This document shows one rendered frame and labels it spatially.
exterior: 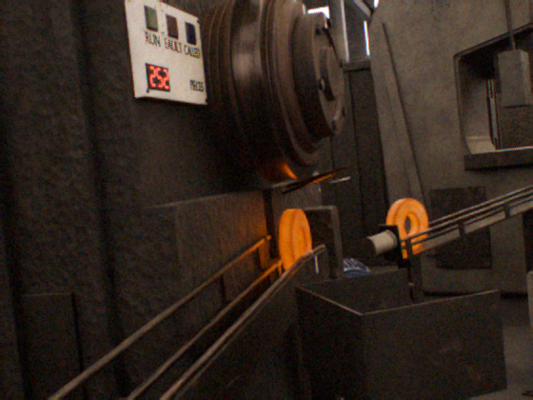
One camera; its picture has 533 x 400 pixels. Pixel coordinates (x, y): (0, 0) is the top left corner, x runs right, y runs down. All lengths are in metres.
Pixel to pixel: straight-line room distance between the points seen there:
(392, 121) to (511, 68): 0.85
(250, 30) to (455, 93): 2.88
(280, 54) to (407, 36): 2.94
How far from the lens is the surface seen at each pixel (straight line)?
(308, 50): 1.39
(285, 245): 1.46
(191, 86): 1.31
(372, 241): 1.85
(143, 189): 1.14
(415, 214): 1.99
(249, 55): 1.33
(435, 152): 4.17
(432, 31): 4.22
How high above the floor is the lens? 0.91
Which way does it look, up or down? 3 degrees down
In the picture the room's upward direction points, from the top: 6 degrees counter-clockwise
